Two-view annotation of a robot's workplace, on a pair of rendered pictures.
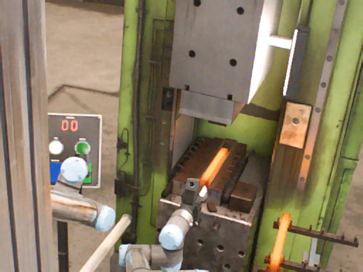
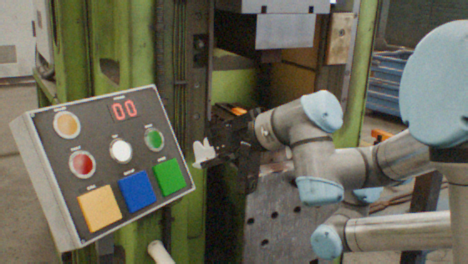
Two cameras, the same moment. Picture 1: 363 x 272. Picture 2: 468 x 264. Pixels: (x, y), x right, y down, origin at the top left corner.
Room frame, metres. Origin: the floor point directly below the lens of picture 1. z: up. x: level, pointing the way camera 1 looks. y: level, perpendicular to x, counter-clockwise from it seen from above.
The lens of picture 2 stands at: (0.93, 1.07, 1.47)
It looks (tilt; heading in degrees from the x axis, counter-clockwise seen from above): 19 degrees down; 317
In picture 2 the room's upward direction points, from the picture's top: 3 degrees clockwise
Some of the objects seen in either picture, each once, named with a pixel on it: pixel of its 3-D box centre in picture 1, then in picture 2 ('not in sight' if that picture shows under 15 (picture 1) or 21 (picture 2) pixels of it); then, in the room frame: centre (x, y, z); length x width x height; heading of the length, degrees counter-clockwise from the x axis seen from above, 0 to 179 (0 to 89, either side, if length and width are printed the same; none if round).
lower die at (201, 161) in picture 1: (211, 166); (242, 129); (2.03, 0.01, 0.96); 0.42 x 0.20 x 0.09; 167
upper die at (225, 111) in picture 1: (222, 88); (248, 22); (2.03, 0.01, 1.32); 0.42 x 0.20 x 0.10; 167
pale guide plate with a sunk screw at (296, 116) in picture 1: (295, 125); (338, 38); (1.88, -0.28, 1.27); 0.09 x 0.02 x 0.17; 77
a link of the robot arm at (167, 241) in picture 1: (174, 233); (358, 182); (1.50, 0.11, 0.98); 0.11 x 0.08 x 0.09; 167
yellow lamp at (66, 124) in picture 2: not in sight; (66, 124); (1.81, 0.71, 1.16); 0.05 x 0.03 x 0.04; 77
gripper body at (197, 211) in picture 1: (188, 210); not in sight; (1.66, 0.07, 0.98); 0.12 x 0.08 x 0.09; 167
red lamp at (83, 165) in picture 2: not in sight; (82, 164); (1.77, 0.70, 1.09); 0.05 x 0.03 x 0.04; 77
